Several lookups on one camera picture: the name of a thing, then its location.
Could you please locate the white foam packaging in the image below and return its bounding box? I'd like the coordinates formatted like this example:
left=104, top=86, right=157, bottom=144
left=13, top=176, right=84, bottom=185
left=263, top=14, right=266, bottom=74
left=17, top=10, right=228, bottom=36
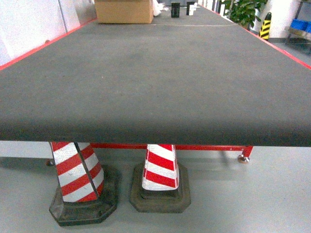
left=152, top=0, right=169, bottom=17

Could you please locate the blue storage bin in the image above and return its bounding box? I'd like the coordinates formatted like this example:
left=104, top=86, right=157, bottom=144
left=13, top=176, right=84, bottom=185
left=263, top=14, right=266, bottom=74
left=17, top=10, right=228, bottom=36
left=290, top=19, right=311, bottom=33

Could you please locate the metal shelf rack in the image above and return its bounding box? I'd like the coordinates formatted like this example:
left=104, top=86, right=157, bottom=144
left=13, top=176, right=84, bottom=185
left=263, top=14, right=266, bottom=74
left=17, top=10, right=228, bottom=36
left=285, top=0, right=311, bottom=44

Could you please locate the left red white cone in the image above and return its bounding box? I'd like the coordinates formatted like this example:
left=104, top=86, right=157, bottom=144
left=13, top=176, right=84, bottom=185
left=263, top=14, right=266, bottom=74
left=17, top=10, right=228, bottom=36
left=49, top=142, right=120, bottom=227

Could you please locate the green potted plant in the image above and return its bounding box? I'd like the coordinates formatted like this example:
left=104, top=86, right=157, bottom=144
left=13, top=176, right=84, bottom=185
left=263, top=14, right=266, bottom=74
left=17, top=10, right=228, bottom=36
left=221, top=0, right=268, bottom=29

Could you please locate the black and white box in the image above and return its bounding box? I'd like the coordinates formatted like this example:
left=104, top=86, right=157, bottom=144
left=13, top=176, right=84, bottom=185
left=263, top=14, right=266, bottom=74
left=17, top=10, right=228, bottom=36
left=186, top=1, right=197, bottom=16

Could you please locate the large open cardboard box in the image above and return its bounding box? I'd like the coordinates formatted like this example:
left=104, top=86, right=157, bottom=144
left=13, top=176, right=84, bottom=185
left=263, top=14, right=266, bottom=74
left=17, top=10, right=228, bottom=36
left=94, top=0, right=154, bottom=24

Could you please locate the black box on table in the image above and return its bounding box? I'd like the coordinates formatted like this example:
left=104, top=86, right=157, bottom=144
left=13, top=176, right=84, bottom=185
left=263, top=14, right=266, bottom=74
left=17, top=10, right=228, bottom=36
left=171, top=2, right=180, bottom=18

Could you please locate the right red white cone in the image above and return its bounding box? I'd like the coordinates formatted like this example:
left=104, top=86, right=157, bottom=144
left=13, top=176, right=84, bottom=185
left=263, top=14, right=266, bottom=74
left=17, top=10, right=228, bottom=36
left=129, top=144, right=191, bottom=214

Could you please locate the red table frame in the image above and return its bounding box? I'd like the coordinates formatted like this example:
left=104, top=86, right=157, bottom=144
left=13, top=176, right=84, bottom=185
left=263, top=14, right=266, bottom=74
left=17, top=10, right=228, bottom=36
left=91, top=143, right=253, bottom=164

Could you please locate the yellow black traffic cone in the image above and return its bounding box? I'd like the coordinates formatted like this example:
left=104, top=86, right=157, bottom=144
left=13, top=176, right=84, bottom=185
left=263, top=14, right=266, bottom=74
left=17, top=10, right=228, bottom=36
left=258, top=12, right=272, bottom=41

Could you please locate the red white cone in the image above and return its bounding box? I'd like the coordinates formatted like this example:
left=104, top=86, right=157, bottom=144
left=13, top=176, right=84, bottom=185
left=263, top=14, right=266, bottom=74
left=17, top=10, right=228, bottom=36
left=49, top=142, right=120, bottom=227
left=129, top=144, right=191, bottom=214

